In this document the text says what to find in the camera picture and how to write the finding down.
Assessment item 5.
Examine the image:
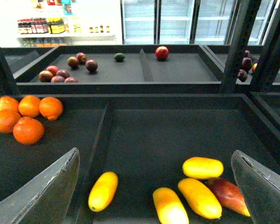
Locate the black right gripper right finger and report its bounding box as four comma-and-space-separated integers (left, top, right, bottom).
231, 150, 280, 224

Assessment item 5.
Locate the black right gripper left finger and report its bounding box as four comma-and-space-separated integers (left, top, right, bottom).
0, 148, 80, 224

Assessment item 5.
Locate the orange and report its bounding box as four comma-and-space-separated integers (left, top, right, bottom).
18, 95, 41, 118
0, 96, 19, 112
0, 110, 21, 134
13, 117, 45, 145
39, 97, 63, 121

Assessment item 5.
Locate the black upper display tray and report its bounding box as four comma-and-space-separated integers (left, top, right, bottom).
14, 45, 224, 94

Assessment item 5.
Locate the red yellow mango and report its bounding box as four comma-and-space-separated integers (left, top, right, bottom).
206, 177, 251, 217

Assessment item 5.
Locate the green avocado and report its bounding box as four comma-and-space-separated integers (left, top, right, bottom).
114, 53, 125, 62

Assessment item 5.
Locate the glass door refrigerator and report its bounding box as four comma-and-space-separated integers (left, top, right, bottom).
120, 0, 278, 46

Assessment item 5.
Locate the red apple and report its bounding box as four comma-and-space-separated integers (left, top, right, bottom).
155, 46, 169, 61

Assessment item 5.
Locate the white shelf with bottles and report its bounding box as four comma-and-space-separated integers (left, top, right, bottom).
0, 0, 123, 48

